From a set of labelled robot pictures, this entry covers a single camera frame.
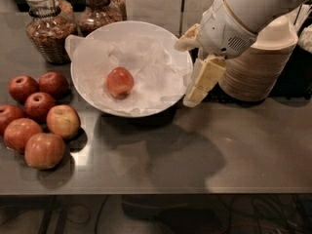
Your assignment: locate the white paper liner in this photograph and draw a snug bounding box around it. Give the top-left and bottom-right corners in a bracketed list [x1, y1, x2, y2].
[64, 34, 193, 117]

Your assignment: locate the dark red apple back right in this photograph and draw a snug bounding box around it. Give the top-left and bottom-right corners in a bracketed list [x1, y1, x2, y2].
[39, 71, 69, 99]

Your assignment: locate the dark red apple back left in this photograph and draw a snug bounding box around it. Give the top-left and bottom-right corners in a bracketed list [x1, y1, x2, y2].
[8, 75, 39, 104]

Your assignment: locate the yellow red apple right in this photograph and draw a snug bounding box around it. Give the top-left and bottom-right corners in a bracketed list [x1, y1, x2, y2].
[46, 104, 81, 139]

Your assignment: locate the dark red apple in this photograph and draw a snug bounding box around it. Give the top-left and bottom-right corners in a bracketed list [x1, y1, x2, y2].
[8, 75, 39, 104]
[24, 92, 57, 123]
[39, 71, 69, 99]

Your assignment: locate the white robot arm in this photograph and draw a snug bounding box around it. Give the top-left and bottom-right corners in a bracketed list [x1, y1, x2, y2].
[175, 0, 308, 107]

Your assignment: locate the bundle of white plastic cutlery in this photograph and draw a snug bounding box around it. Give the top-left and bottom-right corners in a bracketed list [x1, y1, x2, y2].
[288, 4, 312, 54]

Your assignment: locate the glass jar of granola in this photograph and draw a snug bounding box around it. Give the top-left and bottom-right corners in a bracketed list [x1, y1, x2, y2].
[25, 0, 78, 64]
[77, 0, 122, 36]

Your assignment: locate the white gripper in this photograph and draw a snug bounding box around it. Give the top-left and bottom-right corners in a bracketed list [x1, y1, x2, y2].
[174, 0, 257, 107]

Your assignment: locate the black rubber mat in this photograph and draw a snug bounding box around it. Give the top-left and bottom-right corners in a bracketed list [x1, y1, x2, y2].
[189, 44, 312, 103]

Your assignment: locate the right stack of paper bowls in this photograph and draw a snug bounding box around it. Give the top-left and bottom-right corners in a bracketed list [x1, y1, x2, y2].
[218, 16, 298, 102]

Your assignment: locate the white box behind bowl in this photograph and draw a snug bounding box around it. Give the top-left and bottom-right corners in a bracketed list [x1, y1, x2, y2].
[126, 0, 214, 36]

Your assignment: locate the dark red apple middle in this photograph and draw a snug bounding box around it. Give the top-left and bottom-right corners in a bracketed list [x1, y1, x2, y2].
[24, 92, 57, 123]

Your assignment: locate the white bowl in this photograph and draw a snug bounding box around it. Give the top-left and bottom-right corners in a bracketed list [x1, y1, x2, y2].
[69, 19, 194, 118]

